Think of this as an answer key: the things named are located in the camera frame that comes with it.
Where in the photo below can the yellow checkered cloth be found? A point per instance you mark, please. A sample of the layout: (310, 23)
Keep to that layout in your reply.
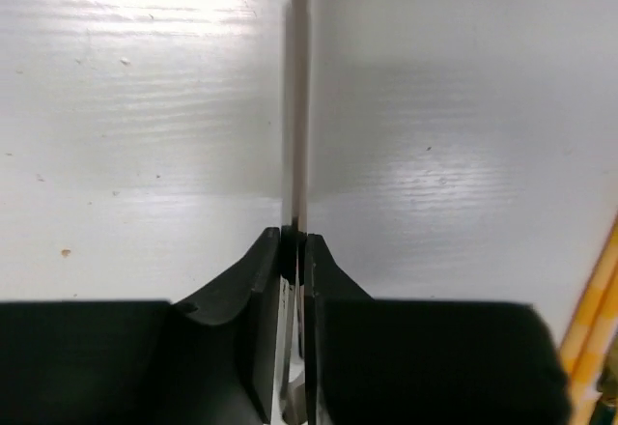
(591, 331)

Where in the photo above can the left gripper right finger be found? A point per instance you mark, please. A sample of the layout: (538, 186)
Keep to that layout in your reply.
(387, 361)

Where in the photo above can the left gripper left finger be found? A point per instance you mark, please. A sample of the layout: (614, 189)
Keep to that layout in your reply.
(206, 359)

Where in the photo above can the metal tongs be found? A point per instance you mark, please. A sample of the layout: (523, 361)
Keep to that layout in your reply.
(290, 379)

